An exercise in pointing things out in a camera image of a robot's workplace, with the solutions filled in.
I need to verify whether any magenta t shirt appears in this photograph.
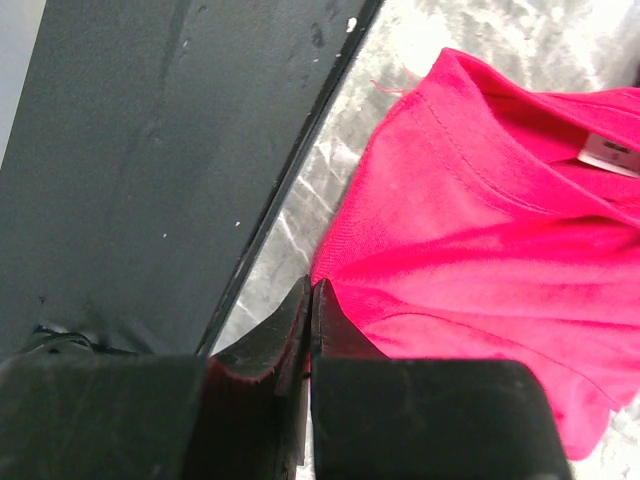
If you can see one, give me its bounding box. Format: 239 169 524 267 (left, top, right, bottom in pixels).
312 49 639 460

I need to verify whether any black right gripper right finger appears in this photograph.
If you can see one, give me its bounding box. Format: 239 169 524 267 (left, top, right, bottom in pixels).
311 280 572 479

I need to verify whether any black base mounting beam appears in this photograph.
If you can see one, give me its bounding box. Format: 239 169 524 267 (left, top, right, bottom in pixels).
1 1 379 356

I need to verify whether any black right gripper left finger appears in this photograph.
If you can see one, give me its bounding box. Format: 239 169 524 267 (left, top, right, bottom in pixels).
1 277 312 479

